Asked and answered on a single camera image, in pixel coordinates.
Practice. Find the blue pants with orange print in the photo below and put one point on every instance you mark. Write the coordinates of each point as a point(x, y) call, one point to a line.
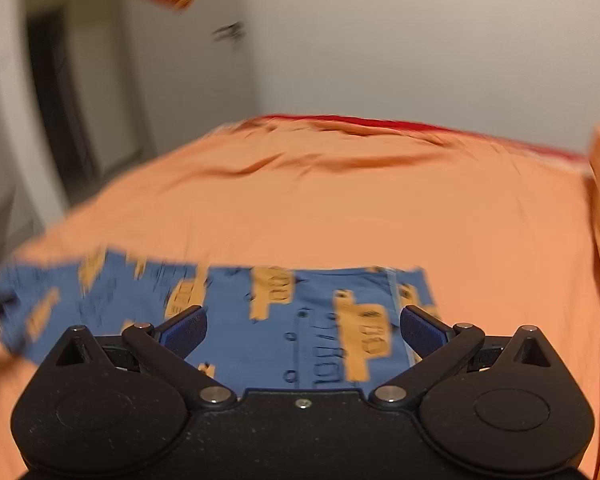
point(305, 320)

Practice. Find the white door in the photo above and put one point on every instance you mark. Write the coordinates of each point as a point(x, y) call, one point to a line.
point(195, 60)

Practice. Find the orange bed sheet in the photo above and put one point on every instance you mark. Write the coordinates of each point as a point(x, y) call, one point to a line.
point(330, 210)

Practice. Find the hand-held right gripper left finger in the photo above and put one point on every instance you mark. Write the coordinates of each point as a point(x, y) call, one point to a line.
point(186, 331)

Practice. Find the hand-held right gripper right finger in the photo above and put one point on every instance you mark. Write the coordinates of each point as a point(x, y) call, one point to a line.
point(421, 333)

